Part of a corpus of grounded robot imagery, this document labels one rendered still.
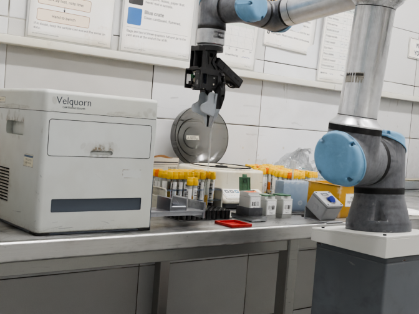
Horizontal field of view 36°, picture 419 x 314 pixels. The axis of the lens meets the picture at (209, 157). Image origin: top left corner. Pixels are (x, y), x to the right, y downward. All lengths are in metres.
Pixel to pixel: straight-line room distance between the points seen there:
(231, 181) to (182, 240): 0.54
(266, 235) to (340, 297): 0.27
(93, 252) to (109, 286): 0.87
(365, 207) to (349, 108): 0.25
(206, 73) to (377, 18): 0.49
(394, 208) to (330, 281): 0.23
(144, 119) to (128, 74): 0.74
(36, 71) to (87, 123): 0.67
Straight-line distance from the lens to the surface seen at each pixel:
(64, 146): 1.36
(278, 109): 2.63
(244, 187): 1.79
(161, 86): 2.26
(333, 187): 1.99
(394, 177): 1.52
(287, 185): 1.95
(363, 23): 1.42
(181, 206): 1.56
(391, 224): 1.50
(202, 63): 1.69
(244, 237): 1.63
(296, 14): 1.70
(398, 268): 1.49
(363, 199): 1.52
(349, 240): 1.47
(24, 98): 1.42
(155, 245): 1.46
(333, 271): 1.54
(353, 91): 1.41
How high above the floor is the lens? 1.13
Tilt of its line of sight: 3 degrees down
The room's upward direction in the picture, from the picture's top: 4 degrees clockwise
